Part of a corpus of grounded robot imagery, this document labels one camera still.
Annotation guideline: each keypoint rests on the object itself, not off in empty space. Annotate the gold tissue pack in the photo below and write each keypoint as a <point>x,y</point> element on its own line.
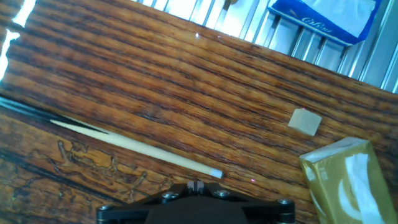
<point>329,186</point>

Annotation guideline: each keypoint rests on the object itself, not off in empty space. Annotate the blue tissue box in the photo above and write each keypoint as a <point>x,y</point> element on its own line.
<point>286,9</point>

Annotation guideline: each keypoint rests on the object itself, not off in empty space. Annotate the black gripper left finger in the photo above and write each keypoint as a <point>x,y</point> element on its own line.
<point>130,211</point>

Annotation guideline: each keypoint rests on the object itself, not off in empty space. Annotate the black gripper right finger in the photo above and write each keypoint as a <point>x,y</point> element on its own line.
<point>267,211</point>

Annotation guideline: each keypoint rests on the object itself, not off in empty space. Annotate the wooden pool cue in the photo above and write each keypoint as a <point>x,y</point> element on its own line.
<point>140,147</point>

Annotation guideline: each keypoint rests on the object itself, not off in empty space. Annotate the small wooden cube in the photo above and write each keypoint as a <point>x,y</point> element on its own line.
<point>304,122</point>

